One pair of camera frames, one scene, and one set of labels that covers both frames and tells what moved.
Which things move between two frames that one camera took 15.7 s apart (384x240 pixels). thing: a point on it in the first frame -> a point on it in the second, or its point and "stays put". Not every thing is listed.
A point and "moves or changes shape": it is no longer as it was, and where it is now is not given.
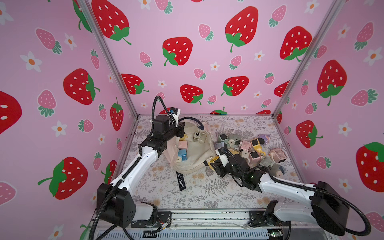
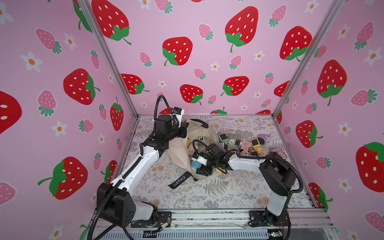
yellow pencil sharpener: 256,144 stays put
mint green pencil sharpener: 224,138 stays put
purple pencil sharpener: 264,139 stays put
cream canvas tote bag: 186,153 moves or changes shape
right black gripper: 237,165 -> 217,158
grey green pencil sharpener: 234,142 stays put
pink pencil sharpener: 279,155 stays put
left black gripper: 178,127 stays put
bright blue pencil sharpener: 183,153 -> 195,164
